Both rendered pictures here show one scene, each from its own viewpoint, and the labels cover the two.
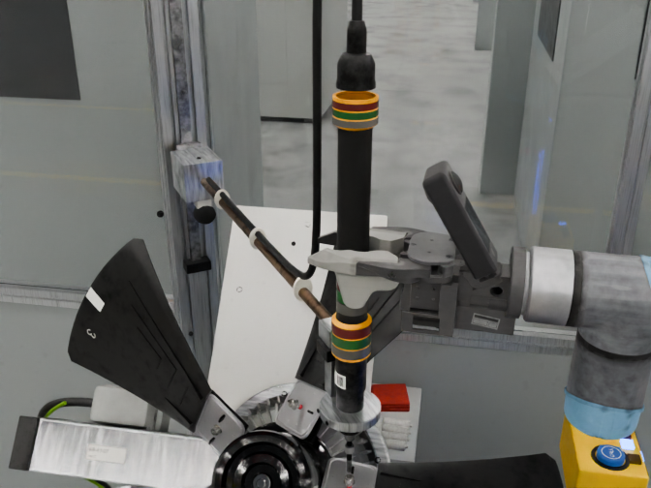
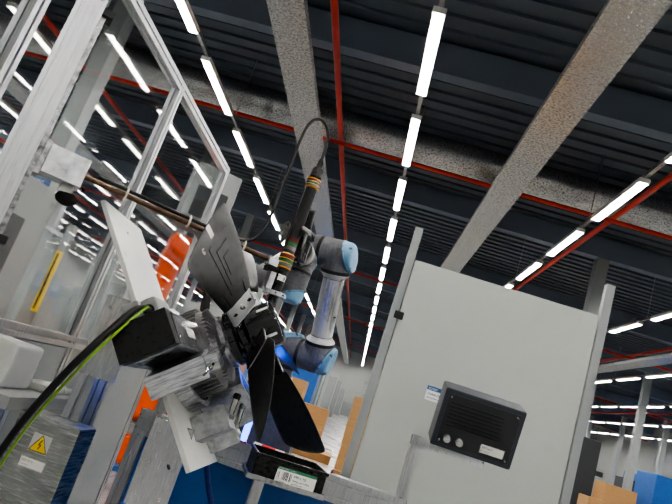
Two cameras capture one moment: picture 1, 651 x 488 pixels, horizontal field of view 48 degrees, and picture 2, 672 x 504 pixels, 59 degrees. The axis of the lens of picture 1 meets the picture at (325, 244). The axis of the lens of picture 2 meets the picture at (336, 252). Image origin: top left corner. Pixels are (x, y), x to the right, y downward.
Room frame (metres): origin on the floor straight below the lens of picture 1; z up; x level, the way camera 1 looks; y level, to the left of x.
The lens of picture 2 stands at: (0.66, 1.63, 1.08)
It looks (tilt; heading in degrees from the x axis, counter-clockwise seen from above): 13 degrees up; 266
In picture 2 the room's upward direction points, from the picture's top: 19 degrees clockwise
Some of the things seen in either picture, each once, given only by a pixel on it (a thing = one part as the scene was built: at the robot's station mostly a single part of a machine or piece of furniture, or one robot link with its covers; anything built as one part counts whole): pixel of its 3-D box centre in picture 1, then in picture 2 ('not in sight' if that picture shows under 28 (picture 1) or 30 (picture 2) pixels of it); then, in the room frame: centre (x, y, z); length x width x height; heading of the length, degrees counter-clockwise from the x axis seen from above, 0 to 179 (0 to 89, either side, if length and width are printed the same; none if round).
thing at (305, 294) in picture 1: (256, 239); (186, 222); (0.95, 0.10, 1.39); 0.54 x 0.01 x 0.01; 25
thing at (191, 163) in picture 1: (196, 172); (62, 166); (1.24, 0.23, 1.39); 0.10 x 0.07 x 0.08; 25
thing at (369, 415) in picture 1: (346, 373); (276, 278); (0.68, -0.02, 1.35); 0.09 x 0.07 x 0.10; 25
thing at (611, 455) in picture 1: (610, 456); not in sight; (0.85, -0.43, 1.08); 0.04 x 0.04 x 0.02
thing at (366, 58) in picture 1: (353, 252); (296, 229); (0.67, -0.03, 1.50); 0.04 x 0.04 x 0.46
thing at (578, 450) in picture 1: (600, 464); not in sight; (0.90, -0.44, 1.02); 0.16 x 0.10 x 0.11; 170
